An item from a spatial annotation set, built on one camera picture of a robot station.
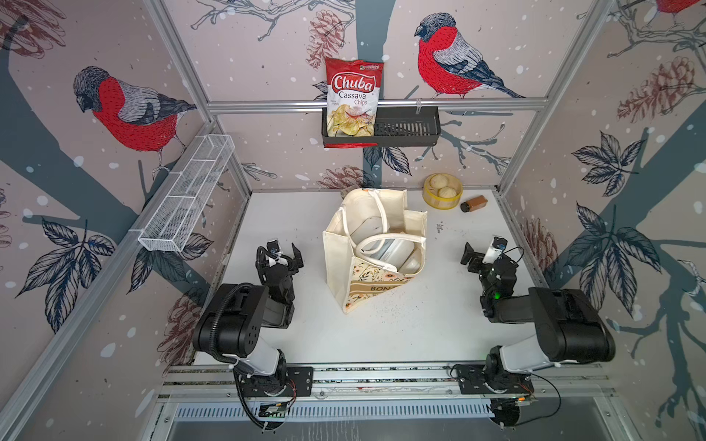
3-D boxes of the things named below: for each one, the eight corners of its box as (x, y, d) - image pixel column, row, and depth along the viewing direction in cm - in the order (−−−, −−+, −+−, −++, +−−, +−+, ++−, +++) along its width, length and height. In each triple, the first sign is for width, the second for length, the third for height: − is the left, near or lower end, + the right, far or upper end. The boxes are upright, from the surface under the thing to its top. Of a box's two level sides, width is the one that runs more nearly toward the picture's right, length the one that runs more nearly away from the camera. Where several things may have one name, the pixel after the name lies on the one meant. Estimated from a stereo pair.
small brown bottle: (465, 214, 114) (467, 209, 111) (458, 208, 116) (461, 203, 114) (486, 205, 117) (489, 200, 115) (479, 199, 120) (482, 194, 117)
